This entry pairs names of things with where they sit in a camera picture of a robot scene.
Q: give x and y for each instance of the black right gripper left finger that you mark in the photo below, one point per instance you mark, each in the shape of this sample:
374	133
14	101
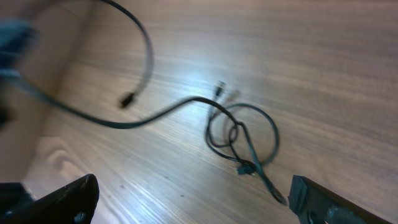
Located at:
73	203

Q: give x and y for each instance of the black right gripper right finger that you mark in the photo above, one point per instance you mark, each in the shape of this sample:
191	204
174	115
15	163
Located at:
315	204

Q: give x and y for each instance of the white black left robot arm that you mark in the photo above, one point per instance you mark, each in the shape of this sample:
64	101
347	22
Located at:
16	36

